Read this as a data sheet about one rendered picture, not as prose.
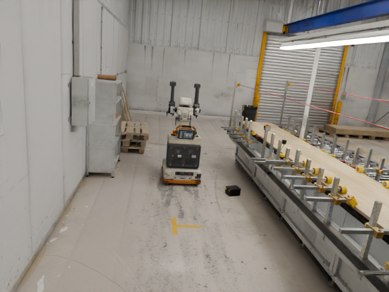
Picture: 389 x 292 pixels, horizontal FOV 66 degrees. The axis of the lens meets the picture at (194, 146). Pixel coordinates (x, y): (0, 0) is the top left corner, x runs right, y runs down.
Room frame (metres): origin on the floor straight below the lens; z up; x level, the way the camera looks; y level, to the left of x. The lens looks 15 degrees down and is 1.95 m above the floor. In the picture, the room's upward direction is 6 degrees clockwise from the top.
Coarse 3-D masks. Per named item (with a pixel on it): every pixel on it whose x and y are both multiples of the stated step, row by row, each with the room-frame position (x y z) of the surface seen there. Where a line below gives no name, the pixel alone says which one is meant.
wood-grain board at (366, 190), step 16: (256, 128) 5.62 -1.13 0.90; (272, 128) 5.78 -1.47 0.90; (288, 144) 4.54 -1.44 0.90; (304, 144) 4.65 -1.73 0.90; (320, 160) 3.79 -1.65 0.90; (336, 160) 3.87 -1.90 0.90; (336, 176) 3.21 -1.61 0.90; (352, 176) 3.27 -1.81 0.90; (352, 192) 2.76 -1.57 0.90; (368, 192) 2.80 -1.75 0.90; (384, 192) 2.85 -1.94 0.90; (368, 208) 2.42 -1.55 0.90; (384, 208) 2.45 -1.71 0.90; (384, 224) 2.14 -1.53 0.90
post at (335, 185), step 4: (336, 180) 2.44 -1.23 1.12; (332, 184) 2.47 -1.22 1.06; (336, 184) 2.44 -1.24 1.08; (332, 188) 2.46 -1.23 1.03; (336, 188) 2.44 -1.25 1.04; (332, 192) 2.45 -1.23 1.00; (336, 192) 2.44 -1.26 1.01; (328, 204) 2.47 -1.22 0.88; (332, 204) 2.44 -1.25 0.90; (328, 208) 2.45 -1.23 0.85; (332, 208) 2.44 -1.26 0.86; (328, 212) 2.44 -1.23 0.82; (328, 216) 2.44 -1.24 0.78; (328, 220) 2.44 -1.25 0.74
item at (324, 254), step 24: (264, 192) 4.42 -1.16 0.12; (312, 192) 3.13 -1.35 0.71; (288, 216) 3.59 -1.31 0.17; (336, 216) 2.65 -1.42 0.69; (360, 216) 2.36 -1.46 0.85; (312, 240) 2.99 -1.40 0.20; (360, 240) 2.29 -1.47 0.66; (384, 240) 2.06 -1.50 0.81; (336, 264) 2.49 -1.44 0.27; (336, 288) 2.45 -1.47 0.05; (360, 288) 2.20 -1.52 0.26
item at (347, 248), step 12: (228, 132) 6.13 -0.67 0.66; (240, 144) 5.19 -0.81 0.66; (252, 156) 4.48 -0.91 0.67; (276, 180) 3.52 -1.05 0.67; (288, 192) 3.16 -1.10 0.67; (300, 204) 2.87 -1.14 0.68; (312, 216) 2.62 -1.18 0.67; (324, 228) 2.41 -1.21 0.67; (336, 240) 2.22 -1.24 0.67; (348, 252) 2.06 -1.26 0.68; (360, 252) 2.04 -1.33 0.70; (360, 264) 1.92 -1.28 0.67; (372, 264) 1.90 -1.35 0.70; (372, 276) 1.79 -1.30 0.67; (384, 288) 1.68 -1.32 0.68
